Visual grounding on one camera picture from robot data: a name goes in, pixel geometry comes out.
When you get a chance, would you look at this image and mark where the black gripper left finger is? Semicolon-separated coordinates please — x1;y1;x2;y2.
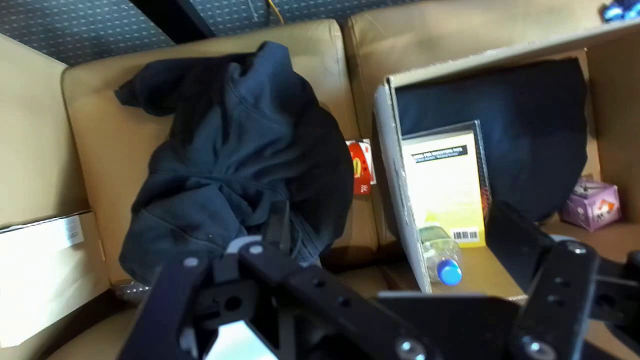
115;198;429;360

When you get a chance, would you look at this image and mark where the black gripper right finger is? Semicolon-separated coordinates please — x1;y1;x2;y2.
490;198;640;360

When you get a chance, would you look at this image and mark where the clear bottle blue cap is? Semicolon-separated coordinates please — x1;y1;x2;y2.
416;224;466;291

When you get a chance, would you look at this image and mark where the small purple pink box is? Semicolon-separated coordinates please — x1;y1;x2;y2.
558;175;624;235

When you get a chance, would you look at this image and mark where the open cardboard box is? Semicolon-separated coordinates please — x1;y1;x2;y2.
369;19;640;304

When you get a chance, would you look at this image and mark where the white paper sheet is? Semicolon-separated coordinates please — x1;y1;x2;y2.
0;213;112;350

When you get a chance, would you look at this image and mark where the dark blue jacket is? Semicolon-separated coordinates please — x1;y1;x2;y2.
112;41;356;287

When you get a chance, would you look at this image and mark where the yellow white book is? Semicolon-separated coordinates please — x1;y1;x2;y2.
400;118;494;251

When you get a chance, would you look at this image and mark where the black bag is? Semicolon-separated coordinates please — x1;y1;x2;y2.
393;58;590;224

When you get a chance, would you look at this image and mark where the tan leather sofa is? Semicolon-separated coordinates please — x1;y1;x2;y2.
0;0;640;360

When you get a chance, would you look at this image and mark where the red snack packet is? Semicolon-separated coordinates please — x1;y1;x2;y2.
344;136;379;201

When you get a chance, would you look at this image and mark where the black metal stand leg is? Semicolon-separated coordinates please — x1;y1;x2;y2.
127;0;224;47

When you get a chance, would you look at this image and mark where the blue small object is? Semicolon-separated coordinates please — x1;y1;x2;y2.
597;0;640;24

